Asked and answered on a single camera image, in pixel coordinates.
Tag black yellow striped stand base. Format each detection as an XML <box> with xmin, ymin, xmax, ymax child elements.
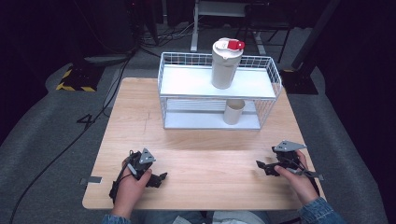
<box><xmin>55</xmin><ymin>64</ymin><xmax>106</xmax><ymax>93</ymax></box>

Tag grey tape strip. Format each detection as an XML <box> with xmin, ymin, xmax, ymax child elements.
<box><xmin>79</xmin><ymin>175</ymin><xmax>104</xmax><ymax>186</ymax></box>
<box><xmin>306</xmin><ymin>170</ymin><xmax>325</xmax><ymax>182</ymax></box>

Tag long black floor cable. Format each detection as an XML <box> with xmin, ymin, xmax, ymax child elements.
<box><xmin>8</xmin><ymin>52</ymin><xmax>134</xmax><ymax>224</ymax></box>

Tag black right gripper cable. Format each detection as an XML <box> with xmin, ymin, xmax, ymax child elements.
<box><xmin>288</xmin><ymin>157</ymin><xmax>322</xmax><ymax>198</ymax></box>

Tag black metal chair frame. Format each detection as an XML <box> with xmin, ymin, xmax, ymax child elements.
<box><xmin>233</xmin><ymin>2</ymin><xmax>292</xmax><ymax>64</ymax></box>

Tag white metal stand frame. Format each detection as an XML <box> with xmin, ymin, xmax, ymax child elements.
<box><xmin>190</xmin><ymin>0</ymin><xmax>268</xmax><ymax>56</ymax></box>

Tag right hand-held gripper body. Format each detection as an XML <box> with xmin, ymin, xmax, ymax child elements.
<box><xmin>271</xmin><ymin>140</ymin><xmax>308</xmax><ymax>175</ymax></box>

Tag bundle of floor cables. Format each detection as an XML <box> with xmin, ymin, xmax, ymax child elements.
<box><xmin>136</xmin><ymin>17</ymin><xmax>204</xmax><ymax>49</ymax></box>

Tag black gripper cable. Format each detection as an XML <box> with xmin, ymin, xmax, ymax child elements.
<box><xmin>108</xmin><ymin>150</ymin><xmax>135</xmax><ymax>202</ymax></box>
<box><xmin>288</xmin><ymin>157</ymin><xmax>322</xmax><ymax>198</ymax></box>

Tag person's lap clothing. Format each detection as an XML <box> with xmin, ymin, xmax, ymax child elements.
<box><xmin>131</xmin><ymin>210</ymin><xmax>273</xmax><ymax>224</ymax></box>

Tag white tumbler with red lid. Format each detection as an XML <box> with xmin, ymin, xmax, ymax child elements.
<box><xmin>210</xmin><ymin>36</ymin><xmax>247</xmax><ymax>91</ymax></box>

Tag white wire shelf rack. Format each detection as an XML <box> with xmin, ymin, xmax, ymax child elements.
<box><xmin>157</xmin><ymin>51</ymin><xmax>284</xmax><ymax>132</ymax></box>

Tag white paper cup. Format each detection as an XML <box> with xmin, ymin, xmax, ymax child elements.
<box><xmin>222</xmin><ymin>99</ymin><xmax>247</xmax><ymax>126</ymax></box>

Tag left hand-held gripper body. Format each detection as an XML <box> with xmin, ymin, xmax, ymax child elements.
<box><xmin>125</xmin><ymin>147</ymin><xmax>157</xmax><ymax>181</ymax></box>

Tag person's left hand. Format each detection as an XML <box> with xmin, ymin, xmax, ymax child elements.
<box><xmin>110</xmin><ymin>156</ymin><xmax>154</xmax><ymax>220</ymax></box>

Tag grey flat stand base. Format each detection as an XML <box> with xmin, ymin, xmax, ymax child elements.
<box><xmin>83</xmin><ymin>53</ymin><xmax>133</xmax><ymax>67</ymax></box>

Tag person's right hand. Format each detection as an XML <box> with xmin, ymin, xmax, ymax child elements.
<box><xmin>273</xmin><ymin>149</ymin><xmax>320</xmax><ymax>207</ymax></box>

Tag black slanted post with base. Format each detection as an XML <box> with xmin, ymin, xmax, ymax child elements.
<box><xmin>280</xmin><ymin>0</ymin><xmax>343</xmax><ymax>96</ymax></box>

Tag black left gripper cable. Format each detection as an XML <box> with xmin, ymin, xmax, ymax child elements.
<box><xmin>108</xmin><ymin>150</ymin><xmax>135</xmax><ymax>202</ymax></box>

